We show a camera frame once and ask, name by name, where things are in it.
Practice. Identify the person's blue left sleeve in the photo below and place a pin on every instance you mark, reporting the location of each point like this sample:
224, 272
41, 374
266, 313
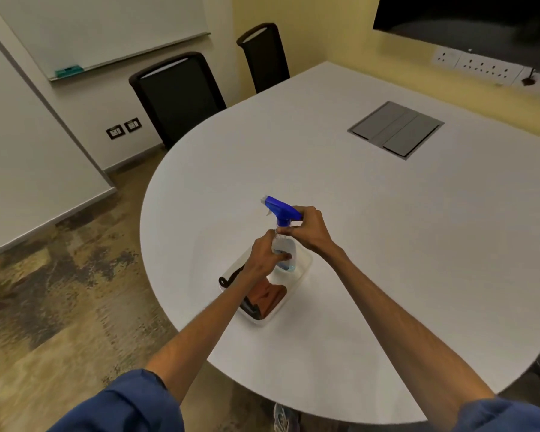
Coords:
126, 407

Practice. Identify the white wall socket panel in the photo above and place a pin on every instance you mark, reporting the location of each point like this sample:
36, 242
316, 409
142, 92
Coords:
481, 66

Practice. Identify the clear plastic tray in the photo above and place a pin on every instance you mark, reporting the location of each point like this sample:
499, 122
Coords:
297, 276

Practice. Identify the person's blue sleeve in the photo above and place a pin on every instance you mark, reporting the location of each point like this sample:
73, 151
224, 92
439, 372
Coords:
508, 418
126, 407

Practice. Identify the black wall switch plate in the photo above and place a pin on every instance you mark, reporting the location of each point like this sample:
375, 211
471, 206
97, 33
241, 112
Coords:
115, 131
132, 125

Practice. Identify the person's left forearm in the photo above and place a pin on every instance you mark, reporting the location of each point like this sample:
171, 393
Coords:
207, 330

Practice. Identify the person's left hand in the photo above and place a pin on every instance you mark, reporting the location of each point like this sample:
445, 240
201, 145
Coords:
258, 256

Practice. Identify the clear blue-headed spray bottle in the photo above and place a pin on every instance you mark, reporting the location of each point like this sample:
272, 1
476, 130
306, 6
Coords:
281, 210

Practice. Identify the person's right forearm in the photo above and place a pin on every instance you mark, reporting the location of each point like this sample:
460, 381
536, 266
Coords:
405, 330

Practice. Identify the white wall whiteboard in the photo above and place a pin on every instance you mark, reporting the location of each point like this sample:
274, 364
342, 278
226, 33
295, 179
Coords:
94, 26

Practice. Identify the person's right thumb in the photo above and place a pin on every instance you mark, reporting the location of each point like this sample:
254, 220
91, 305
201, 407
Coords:
287, 230

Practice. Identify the person's left thumb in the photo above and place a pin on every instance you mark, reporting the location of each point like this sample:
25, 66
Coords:
270, 236

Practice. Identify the brown folded cloth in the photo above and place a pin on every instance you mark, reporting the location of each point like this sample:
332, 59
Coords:
270, 296

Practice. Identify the person's blue right sleeve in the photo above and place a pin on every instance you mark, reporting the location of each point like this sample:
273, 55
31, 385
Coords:
508, 418

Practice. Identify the black power plug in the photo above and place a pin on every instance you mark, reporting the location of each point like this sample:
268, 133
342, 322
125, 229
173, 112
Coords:
528, 80

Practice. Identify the person's right hand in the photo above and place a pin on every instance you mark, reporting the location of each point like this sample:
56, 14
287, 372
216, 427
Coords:
312, 233

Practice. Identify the black wall screen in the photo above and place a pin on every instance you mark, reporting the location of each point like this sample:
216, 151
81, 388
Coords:
468, 17

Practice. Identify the person's grey shoe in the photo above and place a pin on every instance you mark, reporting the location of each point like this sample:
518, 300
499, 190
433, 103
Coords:
285, 420

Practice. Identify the teal whiteboard eraser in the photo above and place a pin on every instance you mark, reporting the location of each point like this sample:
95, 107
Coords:
67, 71

